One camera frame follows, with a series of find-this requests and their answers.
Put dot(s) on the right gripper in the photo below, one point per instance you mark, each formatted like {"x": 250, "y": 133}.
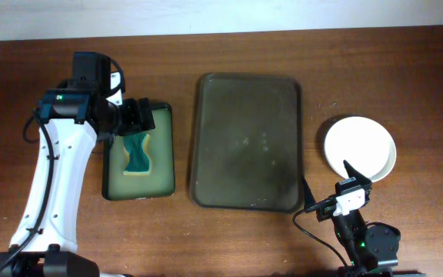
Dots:
{"x": 364, "y": 181}

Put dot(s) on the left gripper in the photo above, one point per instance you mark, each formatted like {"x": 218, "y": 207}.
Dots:
{"x": 135, "y": 125}

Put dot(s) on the green yellow sponge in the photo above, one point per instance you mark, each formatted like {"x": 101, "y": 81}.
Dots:
{"x": 136, "y": 150}

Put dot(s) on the white plate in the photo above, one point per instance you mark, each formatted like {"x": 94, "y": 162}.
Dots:
{"x": 363, "y": 143}

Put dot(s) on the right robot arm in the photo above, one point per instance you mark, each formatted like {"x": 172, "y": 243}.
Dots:
{"x": 372, "y": 247}

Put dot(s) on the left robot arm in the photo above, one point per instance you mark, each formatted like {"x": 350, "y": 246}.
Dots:
{"x": 72, "y": 118}

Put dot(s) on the black water tray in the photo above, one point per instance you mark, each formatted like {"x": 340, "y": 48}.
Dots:
{"x": 117, "y": 186}

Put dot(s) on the large brown serving tray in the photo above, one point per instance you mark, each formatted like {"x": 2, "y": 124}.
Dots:
{"x": 247, "y": 151}

